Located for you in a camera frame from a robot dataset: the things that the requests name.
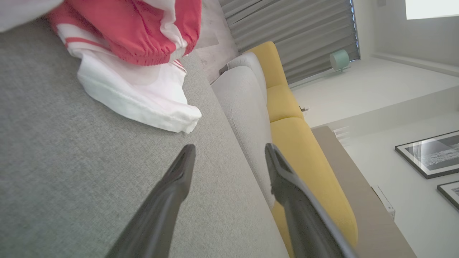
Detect bright ceiling light panel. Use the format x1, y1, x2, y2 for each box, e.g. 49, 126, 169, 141
405, 0, 459, 20

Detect mint green round lamp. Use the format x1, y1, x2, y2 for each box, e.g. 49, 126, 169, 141
330, 49, 350, 72

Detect yellow sofa section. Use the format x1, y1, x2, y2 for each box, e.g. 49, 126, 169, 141
246, 41, 359, 258

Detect grey pleated curtain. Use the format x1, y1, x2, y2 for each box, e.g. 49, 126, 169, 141
219, 0, 361, 85

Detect brown wooden ledge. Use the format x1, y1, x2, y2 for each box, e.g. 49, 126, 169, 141
311, 125, 418, 258

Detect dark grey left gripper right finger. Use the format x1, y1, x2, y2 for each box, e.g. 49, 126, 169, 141
265, 143, 359, 258

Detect grey fabric sofa seat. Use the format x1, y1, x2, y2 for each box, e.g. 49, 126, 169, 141
0, 18, 289, 258

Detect large black framed picture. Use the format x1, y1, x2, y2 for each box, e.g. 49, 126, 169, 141
394, 131, 459, 180

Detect small light grey sofa cushion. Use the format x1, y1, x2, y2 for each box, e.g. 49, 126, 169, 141
227, 52, 268, 104

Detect small black framed picture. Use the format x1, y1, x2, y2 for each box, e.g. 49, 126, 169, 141
437, 181, 459, 212

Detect large grey sofa cushion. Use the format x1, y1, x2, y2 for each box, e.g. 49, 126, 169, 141
212, 66, 276, 210

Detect red and white jersey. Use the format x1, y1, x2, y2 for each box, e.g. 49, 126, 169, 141
0, 0, 202, 134

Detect white wall vent box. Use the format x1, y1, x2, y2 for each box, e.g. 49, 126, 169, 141
371, 185, 396, 220

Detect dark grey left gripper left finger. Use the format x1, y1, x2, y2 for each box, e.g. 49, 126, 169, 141
106, 144, 197, 258

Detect red Bulls 23 shorts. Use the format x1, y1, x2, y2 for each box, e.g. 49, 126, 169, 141
47, 0, 202, 67

